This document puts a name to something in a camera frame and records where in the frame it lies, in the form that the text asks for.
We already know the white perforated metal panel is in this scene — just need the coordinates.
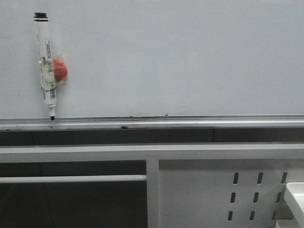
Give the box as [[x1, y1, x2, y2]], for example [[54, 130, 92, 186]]
[[159, 159, 297, 228]]

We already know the aluminium whiteboard tray rail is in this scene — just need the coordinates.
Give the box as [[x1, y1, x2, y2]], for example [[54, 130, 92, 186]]
[[0, 114, 304, 132]]

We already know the white plastic bin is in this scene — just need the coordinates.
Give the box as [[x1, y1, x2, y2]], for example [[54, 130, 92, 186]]
[[275, 182, 304, 228]]

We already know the red round magnet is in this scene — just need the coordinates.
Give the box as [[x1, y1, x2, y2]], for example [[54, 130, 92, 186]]
[[53, 55, 68, 85]]

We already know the white metal frame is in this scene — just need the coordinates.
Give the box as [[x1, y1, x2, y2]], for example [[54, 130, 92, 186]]
[[0, 143, 304, 228]]

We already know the white black whiteboard marker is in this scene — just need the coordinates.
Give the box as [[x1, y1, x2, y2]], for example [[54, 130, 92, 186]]
[[33, 12, 57, 121]]

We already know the white whiteboard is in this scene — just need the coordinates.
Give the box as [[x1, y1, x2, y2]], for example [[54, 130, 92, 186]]
[[0, 0, 304, 119]]

